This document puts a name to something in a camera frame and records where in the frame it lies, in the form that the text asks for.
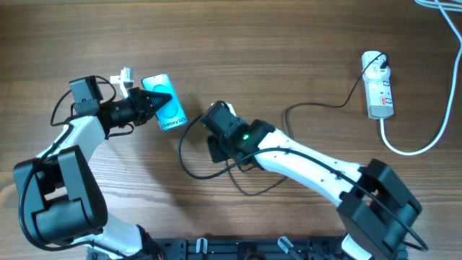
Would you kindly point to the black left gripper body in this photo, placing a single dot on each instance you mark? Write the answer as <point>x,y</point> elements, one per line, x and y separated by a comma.
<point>136,94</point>

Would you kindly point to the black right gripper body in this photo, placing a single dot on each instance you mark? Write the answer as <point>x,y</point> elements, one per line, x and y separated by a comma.
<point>219,149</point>

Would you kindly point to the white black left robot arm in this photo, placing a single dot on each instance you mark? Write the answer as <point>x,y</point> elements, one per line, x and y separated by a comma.
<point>60,203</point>

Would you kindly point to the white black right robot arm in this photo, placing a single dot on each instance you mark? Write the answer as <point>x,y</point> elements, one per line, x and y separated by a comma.
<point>374,204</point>

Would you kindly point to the white power strip socket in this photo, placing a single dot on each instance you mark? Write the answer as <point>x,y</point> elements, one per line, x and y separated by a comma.
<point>376,75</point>

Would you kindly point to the black mounting rail base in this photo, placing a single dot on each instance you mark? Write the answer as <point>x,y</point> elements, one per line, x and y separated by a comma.
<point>312,248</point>

